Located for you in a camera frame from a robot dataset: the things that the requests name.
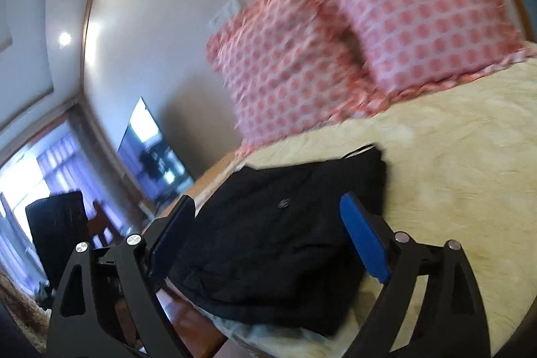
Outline black chair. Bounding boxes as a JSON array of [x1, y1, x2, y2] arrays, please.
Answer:
[[25, 191, 94, 288]]

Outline purple curtain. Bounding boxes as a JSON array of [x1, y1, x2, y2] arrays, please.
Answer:
[[0, 132, 127, 287]]

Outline wooden chair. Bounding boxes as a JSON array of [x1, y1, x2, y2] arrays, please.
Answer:
[[86, 201, 127, 250]]

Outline pink dotted pillow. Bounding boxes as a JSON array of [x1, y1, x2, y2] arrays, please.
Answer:
[[205, 0, 380, 145], [318, 0, 537, 95]]

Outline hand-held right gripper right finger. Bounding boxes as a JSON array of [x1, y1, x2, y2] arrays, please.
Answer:
[[339, 192, 491, 358]]

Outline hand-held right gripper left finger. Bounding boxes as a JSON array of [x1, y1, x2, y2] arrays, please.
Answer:
[[45, 195, 196, 358]]

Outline black pants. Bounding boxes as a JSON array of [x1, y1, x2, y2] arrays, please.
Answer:
[[166, 144, 387, 338]]

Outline wall-mounted television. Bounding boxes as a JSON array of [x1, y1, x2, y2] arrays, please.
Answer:
[[117, 97, 195, 205]]

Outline cream fuzzy blanket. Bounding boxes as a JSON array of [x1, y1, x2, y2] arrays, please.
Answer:
[[194, 58, 537, 358]]

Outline white wall switch panel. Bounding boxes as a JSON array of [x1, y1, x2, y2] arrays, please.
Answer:
[[208, 0, 245, 32]]

